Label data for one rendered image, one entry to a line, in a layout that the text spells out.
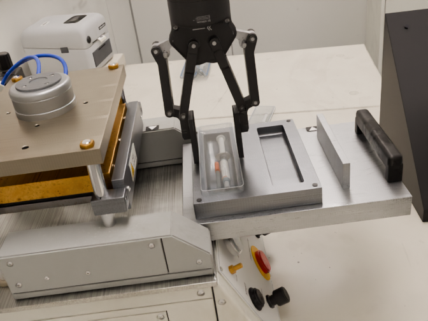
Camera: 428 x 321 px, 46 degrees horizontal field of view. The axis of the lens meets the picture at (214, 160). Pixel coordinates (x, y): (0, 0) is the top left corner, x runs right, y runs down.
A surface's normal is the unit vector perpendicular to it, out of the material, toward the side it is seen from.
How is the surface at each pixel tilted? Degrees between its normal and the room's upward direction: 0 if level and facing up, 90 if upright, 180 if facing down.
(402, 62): 43
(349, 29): 90
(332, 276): 0
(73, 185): 90
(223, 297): 90
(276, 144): 0
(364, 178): 0
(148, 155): 90
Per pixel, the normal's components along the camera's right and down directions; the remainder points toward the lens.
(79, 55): -0.18, 0.53
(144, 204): -0.12, -0.85
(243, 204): 0.05, 0.51
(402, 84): -0.09, -0.27
